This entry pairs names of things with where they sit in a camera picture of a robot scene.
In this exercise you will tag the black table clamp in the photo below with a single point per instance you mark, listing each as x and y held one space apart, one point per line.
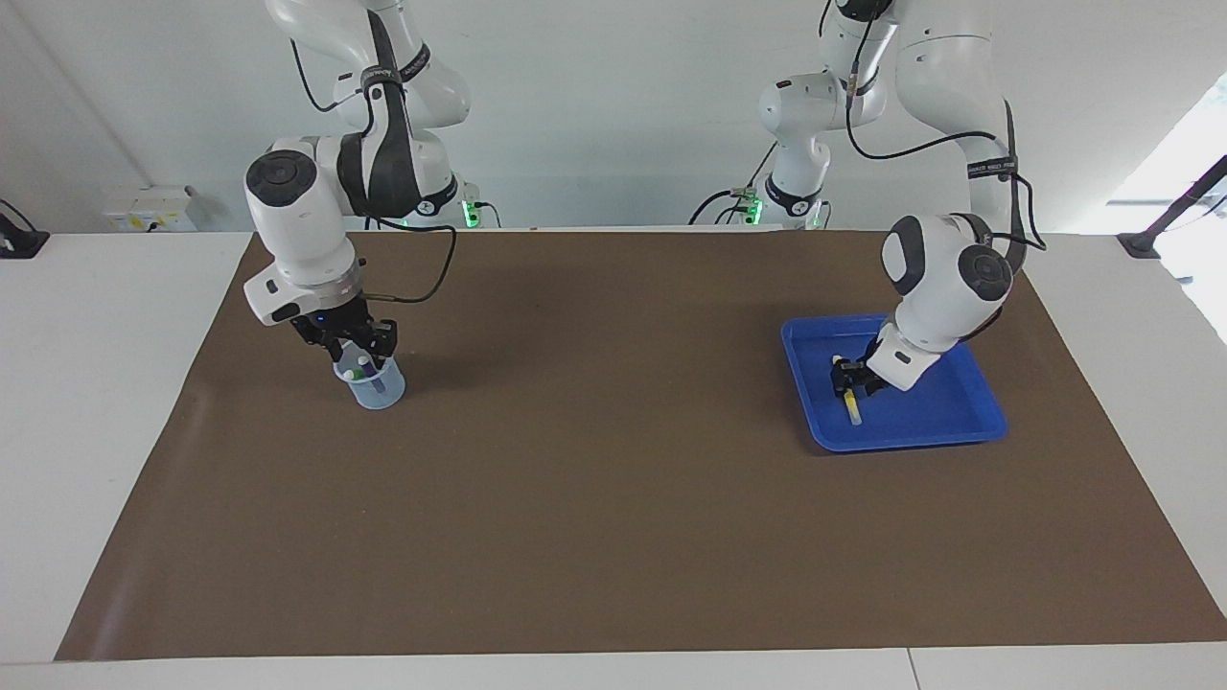
19 240

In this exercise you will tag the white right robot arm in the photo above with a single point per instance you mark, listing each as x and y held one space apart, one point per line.
297 211

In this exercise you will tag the white wall socket box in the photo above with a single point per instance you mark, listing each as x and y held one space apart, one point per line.
144 211

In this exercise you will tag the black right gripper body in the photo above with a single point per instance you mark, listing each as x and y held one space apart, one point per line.
335 326

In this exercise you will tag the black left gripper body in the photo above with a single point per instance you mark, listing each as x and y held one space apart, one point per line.
870 376

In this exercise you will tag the blue plastic tray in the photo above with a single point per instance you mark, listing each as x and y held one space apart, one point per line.
949 412

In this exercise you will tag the brown table mat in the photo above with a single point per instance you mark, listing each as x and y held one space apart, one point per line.
613 527

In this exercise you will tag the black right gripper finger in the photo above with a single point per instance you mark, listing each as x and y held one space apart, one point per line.
335 355
381 345

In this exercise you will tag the purple pen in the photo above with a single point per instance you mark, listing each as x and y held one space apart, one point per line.
380 388

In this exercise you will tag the yellow pen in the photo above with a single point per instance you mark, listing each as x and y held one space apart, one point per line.
852 409

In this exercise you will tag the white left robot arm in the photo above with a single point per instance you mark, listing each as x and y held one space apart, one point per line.
944 287

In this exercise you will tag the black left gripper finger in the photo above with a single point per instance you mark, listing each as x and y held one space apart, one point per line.
853 391
844 370

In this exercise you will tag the green pen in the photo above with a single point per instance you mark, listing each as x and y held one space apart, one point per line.
367 371

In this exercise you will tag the translucent plastic cup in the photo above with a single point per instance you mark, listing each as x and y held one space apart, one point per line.
383 397

